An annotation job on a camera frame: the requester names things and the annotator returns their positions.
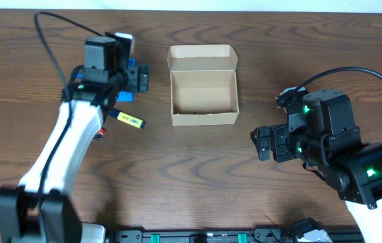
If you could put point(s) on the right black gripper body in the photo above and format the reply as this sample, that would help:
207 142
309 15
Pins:
286 144

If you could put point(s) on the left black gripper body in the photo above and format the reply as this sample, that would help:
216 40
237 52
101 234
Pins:
131 79

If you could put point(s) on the blue plastic case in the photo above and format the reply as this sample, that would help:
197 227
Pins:
125 96

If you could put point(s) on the red and black stapler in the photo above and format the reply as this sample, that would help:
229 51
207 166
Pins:
100 134

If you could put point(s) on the brown cardboard box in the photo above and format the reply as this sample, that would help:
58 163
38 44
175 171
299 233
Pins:
203 82

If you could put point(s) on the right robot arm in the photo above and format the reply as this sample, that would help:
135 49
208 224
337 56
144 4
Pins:
321 132

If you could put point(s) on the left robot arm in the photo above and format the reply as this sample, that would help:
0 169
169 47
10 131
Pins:
40 209

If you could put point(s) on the yellow highlighter pen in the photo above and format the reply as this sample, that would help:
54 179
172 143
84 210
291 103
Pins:
127 118

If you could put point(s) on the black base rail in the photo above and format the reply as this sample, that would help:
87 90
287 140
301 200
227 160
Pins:
256 235

